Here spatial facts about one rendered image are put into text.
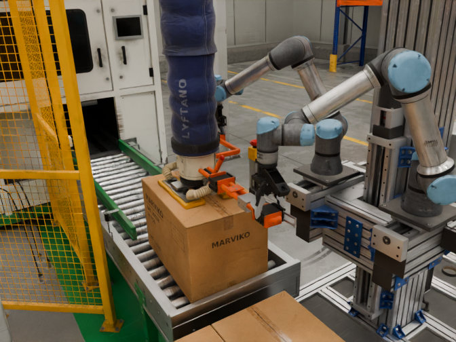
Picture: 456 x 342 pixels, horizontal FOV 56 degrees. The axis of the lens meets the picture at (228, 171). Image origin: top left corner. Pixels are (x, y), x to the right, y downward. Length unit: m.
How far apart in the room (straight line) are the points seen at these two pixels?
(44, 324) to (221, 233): 1.49
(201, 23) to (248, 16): 10.86
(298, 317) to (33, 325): 1.70
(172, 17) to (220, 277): 1.13
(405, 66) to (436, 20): 0.44
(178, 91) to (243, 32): 10.77
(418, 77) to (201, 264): 1.13
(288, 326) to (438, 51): 1.24
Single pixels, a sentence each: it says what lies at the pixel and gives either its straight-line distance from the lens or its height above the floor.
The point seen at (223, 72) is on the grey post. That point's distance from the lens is 4.91.
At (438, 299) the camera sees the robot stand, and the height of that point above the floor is 0.21.
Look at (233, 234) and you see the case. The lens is 1.90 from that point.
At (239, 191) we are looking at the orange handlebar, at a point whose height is 1.09.
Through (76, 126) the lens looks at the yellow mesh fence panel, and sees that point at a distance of 2.21.
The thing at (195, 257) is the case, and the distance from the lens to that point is 1.86.
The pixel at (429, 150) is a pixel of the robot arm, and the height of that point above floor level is 1.34.
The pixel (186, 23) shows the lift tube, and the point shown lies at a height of 1.72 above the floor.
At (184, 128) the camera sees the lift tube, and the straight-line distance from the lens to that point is 1.90.
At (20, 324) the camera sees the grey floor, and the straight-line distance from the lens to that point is 3.05.
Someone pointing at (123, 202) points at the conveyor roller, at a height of 0.53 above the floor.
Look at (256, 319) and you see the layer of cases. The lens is 1.93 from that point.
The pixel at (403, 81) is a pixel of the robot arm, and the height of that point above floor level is 1.57.
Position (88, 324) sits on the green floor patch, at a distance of 2.89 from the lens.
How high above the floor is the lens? 1.83
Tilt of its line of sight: 23 degrees down
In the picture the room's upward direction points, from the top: 2 degrees counter-clockwise
